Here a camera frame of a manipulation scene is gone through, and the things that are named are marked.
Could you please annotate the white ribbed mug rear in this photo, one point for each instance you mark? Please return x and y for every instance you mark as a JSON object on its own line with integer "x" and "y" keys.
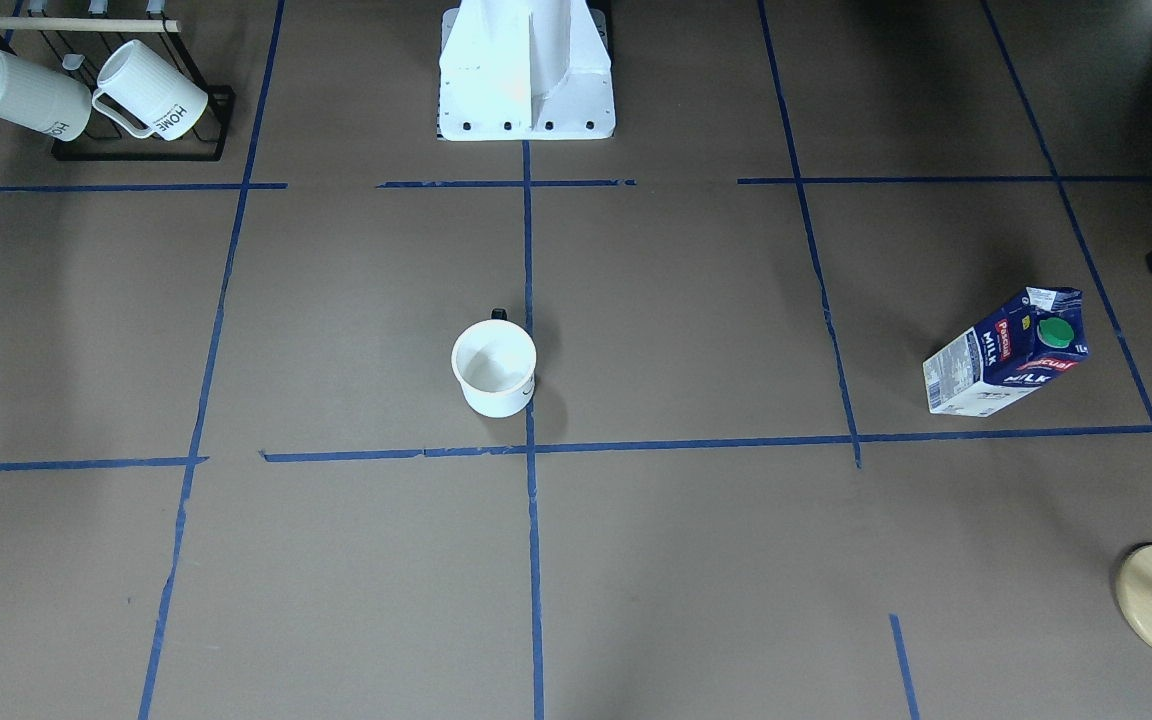
{"x": 44, "y": 100}

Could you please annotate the white pole mount base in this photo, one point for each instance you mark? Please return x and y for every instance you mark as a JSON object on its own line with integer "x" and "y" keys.
{"x": 526, "y": 71}

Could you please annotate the blue Pascual milk carton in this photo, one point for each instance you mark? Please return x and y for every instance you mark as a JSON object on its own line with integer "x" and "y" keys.
{"x": 1025, "y": 344}

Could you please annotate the white HOME mug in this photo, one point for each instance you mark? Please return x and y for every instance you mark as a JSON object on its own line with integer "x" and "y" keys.
{"x": 146, "y": 96}

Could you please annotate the black wire mug rack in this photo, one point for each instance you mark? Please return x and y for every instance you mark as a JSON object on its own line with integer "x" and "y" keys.
{"x": 80, "y": 44}

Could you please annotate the white smiley face mug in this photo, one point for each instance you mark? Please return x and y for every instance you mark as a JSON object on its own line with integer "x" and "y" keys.
{"x": 495, "y": 362}

